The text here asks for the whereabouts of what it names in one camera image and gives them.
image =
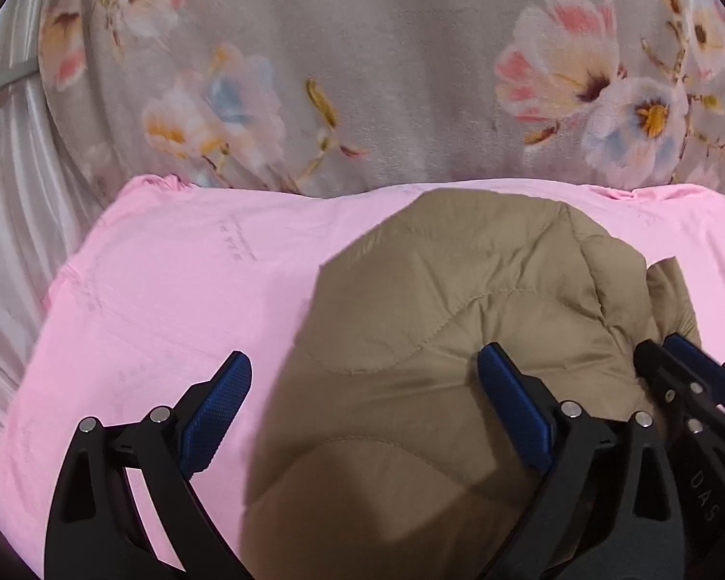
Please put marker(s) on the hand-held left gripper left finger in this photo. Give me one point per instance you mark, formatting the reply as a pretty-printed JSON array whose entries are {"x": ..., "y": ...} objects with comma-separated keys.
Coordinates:
[{"x": 217, "y": 411}]

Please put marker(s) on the khaki quilted jacket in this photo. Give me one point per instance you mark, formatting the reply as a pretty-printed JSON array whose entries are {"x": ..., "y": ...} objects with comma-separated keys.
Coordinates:
[{"x": 429, "y": 314}]

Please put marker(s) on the white satin cloth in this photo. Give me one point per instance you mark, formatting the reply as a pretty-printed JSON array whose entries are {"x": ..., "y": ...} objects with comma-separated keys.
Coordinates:
[{"x": 18, "y": 193}]

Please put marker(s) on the pink bed sheet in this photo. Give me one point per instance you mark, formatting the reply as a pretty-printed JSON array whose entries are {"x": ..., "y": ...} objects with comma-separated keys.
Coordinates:
[{"x": 175, "y": 272}]

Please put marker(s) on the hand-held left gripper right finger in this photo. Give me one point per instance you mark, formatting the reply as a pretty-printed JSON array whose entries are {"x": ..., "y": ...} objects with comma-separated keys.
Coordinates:
[{"x": 513, "y": 405}]

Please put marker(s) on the grey floral blanket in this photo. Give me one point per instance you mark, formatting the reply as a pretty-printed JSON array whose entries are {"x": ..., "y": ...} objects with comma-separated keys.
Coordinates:
[{"x": 399, "y": 60}]

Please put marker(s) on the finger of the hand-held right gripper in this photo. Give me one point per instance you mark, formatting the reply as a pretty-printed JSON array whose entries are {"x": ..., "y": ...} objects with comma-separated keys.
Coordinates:
[
  {"x": 701, "y": 359},
  {"x": 661, "y": 374}
]

